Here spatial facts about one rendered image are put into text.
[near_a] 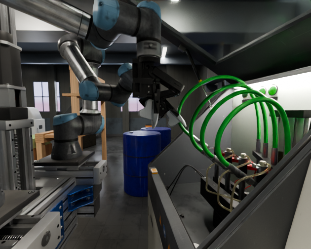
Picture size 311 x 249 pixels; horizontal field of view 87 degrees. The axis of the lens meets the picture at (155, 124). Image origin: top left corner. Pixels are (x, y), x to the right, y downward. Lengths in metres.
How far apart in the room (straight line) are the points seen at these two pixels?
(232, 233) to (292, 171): 0.18
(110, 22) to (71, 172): 0.73
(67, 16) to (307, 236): 0.77
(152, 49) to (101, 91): 0.28
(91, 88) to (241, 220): 0.60
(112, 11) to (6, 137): 0.57
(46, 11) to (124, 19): 0.21
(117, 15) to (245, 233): 0.58
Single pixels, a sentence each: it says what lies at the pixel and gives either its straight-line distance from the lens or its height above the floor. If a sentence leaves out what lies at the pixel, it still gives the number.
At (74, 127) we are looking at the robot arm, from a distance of 0.96.
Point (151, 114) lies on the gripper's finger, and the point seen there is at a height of 1.28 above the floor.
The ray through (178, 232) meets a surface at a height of 0.95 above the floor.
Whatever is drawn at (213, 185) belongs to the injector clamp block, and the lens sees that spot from 0.76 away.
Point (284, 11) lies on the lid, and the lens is 0.73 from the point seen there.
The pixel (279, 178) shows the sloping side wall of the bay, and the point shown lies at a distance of 0.46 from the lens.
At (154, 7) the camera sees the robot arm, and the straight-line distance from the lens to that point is 0.57.
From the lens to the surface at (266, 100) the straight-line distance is 0.54.
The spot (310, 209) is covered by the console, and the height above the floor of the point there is 1.09.
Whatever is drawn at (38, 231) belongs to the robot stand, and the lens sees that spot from 0.56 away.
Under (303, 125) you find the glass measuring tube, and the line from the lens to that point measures 0.81.
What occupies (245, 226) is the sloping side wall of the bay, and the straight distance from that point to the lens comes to 0.45.
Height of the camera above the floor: 1.29
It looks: 5 degrees down
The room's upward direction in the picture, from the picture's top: straight up
